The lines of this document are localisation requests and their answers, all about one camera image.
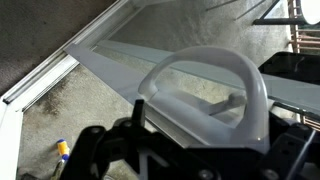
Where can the yellow blue screwdriver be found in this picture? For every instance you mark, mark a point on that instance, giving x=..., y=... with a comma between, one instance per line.
x=62, y=148

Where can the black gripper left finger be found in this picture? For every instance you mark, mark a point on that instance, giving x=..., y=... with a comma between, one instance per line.
x=100, y=143

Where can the white framed sliding glass door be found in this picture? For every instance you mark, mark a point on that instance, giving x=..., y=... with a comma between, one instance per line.
x=110, y=73

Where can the black glossy slab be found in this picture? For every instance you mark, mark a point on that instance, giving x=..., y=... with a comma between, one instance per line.
x=293, y=66

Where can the wooden balcony railing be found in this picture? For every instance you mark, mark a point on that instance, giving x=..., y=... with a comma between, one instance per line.
x=295, y=36

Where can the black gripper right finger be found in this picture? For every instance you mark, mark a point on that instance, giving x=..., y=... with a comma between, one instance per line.
x=290, y=153

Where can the round patio table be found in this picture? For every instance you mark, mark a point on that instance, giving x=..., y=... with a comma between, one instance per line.
x=311, y=10

